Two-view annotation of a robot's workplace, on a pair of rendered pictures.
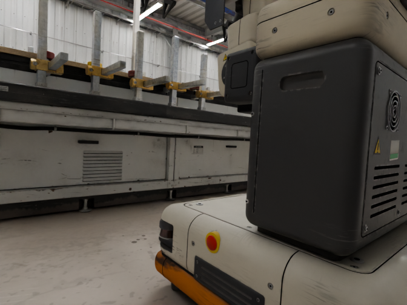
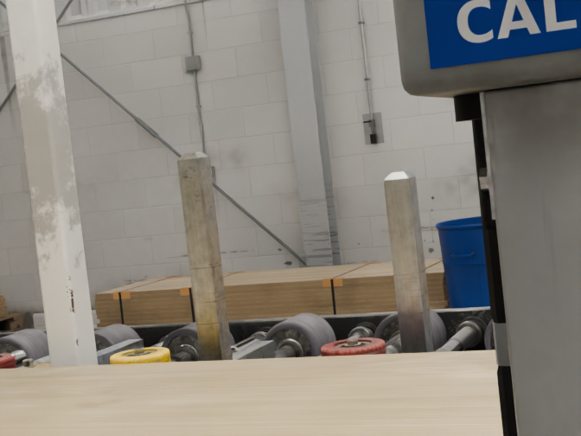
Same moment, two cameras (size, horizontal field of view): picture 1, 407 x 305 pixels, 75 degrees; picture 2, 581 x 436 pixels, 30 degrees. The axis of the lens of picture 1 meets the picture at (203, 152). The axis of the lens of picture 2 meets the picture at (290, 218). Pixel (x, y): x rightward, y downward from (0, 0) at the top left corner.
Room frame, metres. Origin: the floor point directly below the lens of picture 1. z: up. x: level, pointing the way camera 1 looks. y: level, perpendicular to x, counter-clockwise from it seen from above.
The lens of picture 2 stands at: (2.20, -0.76, 1.14)
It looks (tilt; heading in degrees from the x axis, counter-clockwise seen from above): 3 degrees down; 62
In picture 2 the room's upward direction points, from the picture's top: 6 degrees counter-clockwise
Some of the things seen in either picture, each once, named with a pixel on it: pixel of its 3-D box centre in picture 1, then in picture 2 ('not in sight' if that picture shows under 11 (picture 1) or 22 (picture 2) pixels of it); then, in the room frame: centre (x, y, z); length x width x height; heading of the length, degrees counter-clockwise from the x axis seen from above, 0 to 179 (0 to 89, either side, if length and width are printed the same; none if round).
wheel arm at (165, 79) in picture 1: (148, 84); not in sight; (1.59, 0.35, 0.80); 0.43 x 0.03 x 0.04; 40
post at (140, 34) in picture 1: (138, 71); not in sight; (1.60, 0.41, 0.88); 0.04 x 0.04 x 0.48; 40
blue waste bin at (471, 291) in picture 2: not in sight; (493, 279); (5.93, 4.00, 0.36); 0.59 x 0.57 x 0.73; 40
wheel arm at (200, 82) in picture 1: (183, 86); not in sight; (1.75, 0.16, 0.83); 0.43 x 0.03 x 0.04; 40
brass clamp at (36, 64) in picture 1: (46, 66); not in sight; (1.29, 0.78, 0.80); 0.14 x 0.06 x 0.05; 130
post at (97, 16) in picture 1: (95, 57); not in sight; (1.44, 0.60, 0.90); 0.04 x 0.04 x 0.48; 40
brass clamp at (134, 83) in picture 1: (141, 84); not in sight; (1.61, 0.40, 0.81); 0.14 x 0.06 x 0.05; 130
